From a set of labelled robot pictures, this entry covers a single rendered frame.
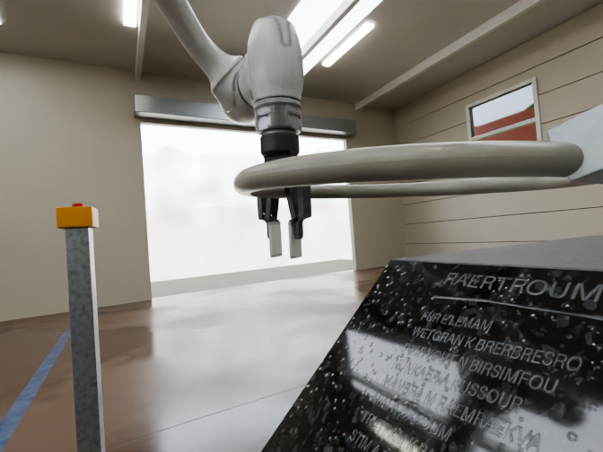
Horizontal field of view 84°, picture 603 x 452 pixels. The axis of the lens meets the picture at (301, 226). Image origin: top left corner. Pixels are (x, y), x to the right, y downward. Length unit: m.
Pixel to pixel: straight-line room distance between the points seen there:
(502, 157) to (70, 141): 6.54
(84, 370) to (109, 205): 4.98
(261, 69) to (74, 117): 6.21
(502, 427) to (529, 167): 0.20
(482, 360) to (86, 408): 1.56
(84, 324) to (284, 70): 1.26
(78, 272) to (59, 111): 5.40
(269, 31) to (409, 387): 0.59
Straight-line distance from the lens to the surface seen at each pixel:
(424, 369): 0.26
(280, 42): 0.67
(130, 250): 6.39
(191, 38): 0.79
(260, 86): 0.65
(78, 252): 1.57
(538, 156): 0.33
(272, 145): 0.63
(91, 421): 1.70
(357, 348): 0.31
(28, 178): 6.61
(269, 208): 0.66
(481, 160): 0.30
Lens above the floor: 0.90
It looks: 2 degrees up
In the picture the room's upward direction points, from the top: 4 degrees counter-clockwise
